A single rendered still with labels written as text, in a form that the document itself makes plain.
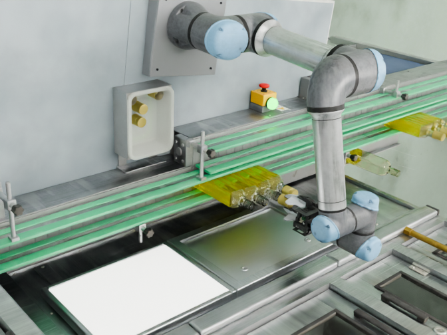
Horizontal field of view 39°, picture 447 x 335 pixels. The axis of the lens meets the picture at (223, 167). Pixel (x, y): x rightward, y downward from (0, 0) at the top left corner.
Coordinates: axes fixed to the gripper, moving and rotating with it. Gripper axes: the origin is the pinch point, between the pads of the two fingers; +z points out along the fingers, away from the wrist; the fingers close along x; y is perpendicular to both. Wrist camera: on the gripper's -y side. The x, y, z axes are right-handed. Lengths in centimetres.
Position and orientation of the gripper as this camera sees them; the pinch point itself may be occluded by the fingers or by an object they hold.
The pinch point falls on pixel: (289, 202)
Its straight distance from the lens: 202.6
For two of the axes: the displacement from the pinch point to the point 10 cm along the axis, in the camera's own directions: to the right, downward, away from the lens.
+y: -7.5, 2.5, -6.1
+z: -6.6, -3.4, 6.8
